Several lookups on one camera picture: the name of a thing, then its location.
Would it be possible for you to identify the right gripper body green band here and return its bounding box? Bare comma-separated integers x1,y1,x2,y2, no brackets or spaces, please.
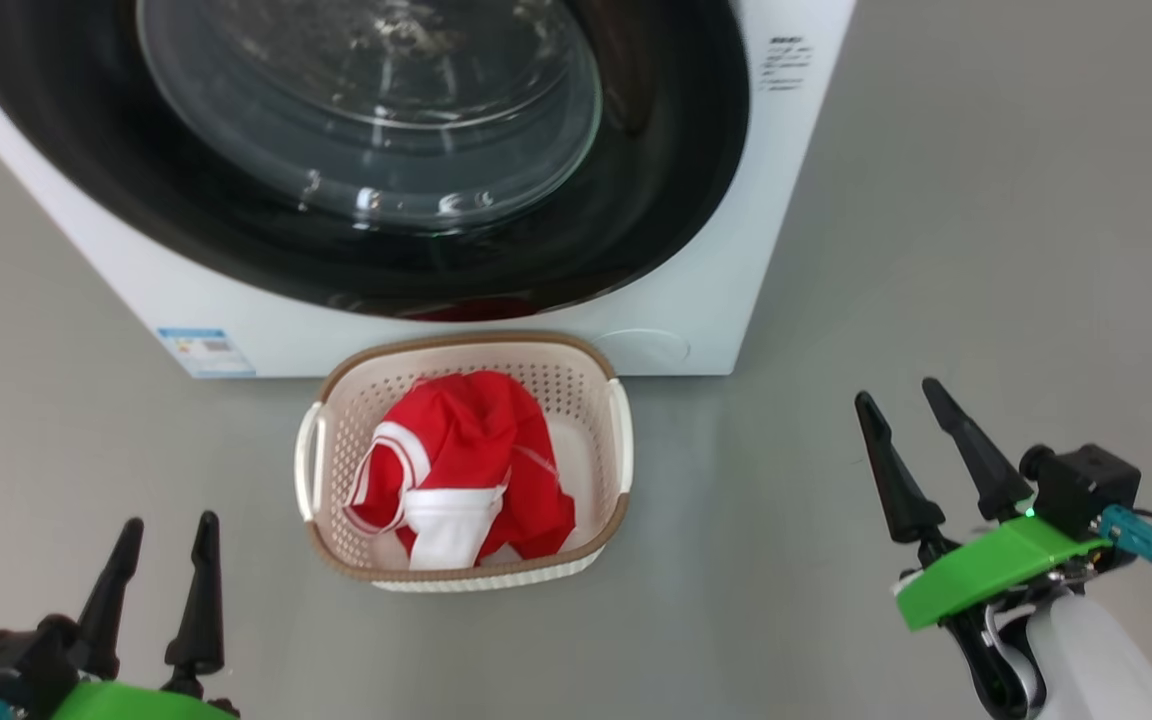
894,515,1112,720

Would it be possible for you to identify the black round glass door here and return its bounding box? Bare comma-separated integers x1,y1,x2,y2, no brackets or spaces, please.
0,0,752,321

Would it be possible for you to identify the red and white garment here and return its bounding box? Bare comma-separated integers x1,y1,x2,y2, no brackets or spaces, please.
348,370,577,571

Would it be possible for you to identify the white basket with brown rim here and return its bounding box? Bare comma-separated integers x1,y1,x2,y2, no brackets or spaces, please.
294,332,634,593

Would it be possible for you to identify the teal right camera connector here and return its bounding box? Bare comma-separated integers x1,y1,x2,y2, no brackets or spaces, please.
1101,505,1152,581

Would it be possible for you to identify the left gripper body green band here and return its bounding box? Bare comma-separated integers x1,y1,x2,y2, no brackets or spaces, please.
51,678,239,720

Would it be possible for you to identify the blue energy label sticker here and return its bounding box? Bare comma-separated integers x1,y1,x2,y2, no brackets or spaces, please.
156,327,257,378

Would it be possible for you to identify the white front-load washing machine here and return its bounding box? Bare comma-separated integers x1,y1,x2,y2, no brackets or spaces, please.
0,0,857,379

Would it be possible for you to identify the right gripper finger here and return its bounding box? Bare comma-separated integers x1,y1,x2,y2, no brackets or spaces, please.
854,392,952,566
921,377,1035,523

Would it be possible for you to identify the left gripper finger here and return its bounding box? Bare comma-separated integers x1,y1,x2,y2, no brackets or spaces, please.
164,511,227,696
76,518,145,681

